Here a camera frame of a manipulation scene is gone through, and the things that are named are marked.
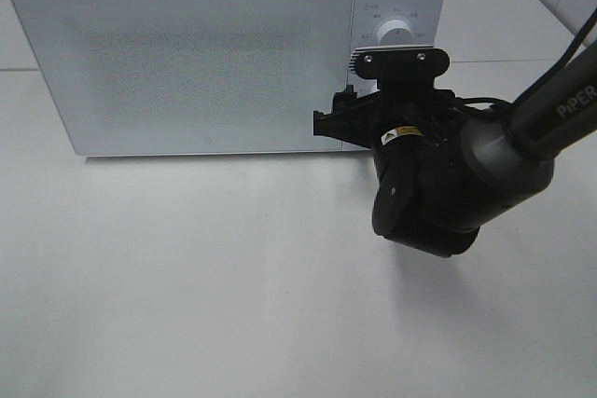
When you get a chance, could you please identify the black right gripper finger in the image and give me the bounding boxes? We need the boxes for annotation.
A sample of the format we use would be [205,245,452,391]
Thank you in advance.
[349,45,451,80]
[312,84,380,149]

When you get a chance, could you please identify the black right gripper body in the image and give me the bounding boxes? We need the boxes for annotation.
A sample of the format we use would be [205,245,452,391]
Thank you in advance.
[371,75,466,181]

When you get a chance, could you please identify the white microwave door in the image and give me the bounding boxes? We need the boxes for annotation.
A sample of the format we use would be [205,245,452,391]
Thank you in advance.
[11,0,353,157]

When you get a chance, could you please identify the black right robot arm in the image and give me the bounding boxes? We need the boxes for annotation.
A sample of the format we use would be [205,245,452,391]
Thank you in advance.
[313,45,596,257]

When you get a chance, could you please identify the upper white power knob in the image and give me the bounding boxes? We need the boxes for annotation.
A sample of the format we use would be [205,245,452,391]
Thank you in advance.
[375,19,414,47]

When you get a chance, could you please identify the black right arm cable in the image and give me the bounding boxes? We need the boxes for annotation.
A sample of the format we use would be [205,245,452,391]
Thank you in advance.
[454,10,597,113]

